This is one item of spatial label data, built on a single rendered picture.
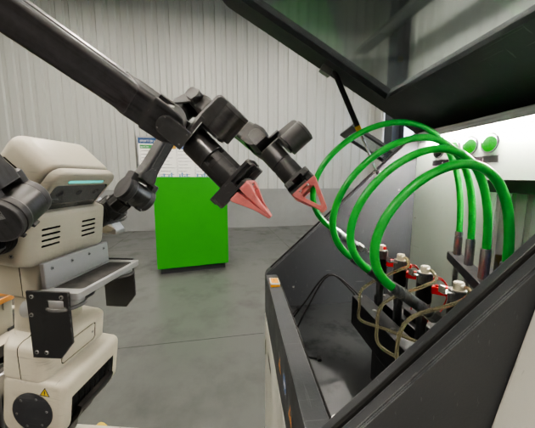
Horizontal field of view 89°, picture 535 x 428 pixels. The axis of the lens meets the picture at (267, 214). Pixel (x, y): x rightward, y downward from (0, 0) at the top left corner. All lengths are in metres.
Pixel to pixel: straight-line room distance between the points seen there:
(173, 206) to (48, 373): 3.04
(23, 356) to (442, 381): 0.87
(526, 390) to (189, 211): 3.61
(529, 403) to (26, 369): 0.95
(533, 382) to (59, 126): 7.86
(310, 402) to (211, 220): 3.45
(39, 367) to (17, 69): 7.82
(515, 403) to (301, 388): 0.27
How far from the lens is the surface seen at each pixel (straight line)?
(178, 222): 3.82
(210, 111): 0.51
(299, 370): 0.57
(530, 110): 0.81
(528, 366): 0.47
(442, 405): 0.46
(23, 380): 0.97
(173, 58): 7.57
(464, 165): 0.50
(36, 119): 8.11
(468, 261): 0.76
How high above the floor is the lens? 1.29
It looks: 8 degrees down
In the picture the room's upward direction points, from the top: straight up
